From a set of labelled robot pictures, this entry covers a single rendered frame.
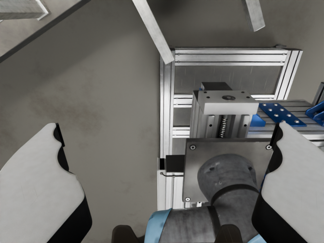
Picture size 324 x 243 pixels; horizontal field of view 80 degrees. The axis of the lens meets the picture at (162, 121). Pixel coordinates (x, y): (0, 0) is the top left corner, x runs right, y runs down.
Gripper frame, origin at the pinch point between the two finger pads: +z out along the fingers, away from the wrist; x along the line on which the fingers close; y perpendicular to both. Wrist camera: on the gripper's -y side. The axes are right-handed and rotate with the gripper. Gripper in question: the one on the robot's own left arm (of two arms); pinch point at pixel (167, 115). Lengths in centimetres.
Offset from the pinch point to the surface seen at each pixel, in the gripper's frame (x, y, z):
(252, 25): 24, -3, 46
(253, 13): 24, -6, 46
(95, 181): -66, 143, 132
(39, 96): -95, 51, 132
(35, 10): -37, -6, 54
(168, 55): 2.1, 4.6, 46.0
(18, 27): -48, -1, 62
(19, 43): -50, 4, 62
